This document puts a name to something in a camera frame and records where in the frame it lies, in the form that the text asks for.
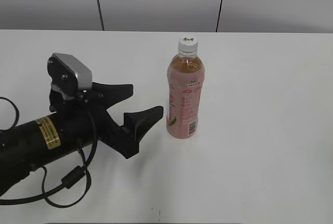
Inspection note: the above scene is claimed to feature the pink label tea bottle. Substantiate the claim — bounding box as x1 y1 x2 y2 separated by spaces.
166 49 205 139

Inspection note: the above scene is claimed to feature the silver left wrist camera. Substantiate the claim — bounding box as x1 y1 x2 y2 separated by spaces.
47 53 93 100

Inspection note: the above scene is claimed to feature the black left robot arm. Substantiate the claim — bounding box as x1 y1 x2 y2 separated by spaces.
1 83 163 194

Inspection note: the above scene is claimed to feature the white bottle cap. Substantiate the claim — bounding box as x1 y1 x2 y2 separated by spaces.
178 35 198 53

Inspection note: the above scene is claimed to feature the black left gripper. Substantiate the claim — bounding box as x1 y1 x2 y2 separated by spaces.
49 82 164 159

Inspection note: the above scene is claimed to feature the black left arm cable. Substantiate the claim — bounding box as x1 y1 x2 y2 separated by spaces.
0 96 98 208

